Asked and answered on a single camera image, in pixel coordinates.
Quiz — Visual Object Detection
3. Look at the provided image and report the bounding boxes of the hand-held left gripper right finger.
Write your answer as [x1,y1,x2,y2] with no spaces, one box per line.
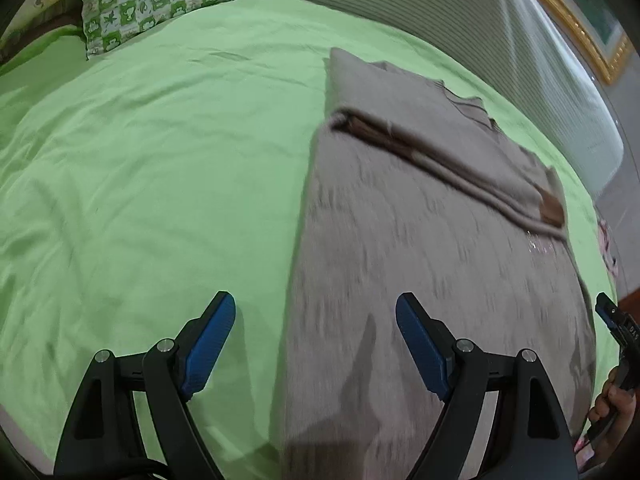
[395,292,581,480]

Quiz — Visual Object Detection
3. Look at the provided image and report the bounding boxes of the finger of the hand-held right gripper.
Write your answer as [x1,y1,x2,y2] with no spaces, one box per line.
[595,292,622,333]

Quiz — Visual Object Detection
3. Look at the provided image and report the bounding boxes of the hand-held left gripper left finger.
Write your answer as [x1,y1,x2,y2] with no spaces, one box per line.
[52,290,237,480]

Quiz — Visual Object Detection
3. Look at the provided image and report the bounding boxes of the grey knit sweater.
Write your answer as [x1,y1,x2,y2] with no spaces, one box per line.
[270,47,598,480]

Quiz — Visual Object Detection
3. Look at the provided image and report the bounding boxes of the person's right hand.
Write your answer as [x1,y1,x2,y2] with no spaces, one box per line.
[587,374,640,443]

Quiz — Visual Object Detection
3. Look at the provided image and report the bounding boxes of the pink cloth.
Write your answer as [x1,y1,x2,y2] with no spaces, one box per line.
[594,215,622,277]

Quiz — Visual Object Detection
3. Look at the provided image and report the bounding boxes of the green bed sheet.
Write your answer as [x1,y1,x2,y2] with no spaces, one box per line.
[0,0,621,480]

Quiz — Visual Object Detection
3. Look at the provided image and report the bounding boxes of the gold framed flower picture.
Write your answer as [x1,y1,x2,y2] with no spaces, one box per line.
[505,0,632,86]

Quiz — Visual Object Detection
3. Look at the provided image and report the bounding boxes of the grey striped large pillow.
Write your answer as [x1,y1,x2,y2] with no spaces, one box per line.
[230,0,628,201]

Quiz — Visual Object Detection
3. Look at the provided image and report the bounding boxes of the green white patterned pillow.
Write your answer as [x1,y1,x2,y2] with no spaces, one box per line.
[76,0,251,61]

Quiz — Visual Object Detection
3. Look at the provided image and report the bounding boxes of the black cable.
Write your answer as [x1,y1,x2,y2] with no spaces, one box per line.
[117,456,168,480]

